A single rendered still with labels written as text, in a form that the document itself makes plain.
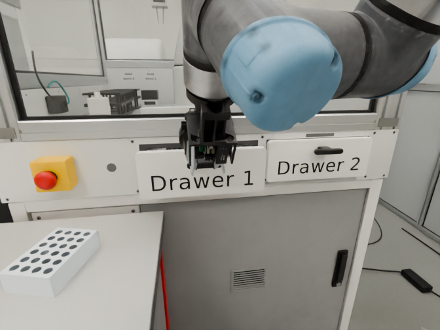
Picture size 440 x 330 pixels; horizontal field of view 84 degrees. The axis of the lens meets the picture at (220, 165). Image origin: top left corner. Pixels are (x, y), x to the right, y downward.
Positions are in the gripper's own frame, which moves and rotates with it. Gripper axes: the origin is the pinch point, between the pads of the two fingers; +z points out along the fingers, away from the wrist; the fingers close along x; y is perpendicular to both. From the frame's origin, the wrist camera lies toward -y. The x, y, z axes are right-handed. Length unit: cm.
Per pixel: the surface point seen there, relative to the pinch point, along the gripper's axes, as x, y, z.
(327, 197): 37.6, -0.3, 21.2
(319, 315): 42, 27, 61
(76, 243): -24.0, 12.6, 5.5
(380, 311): 87, 28, 92
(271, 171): 18.1, -3.8, 10.7
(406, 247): 142, -4, 115
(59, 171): -30.9, -3.9, 5.9
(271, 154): 17.8, -6.5, 6.9
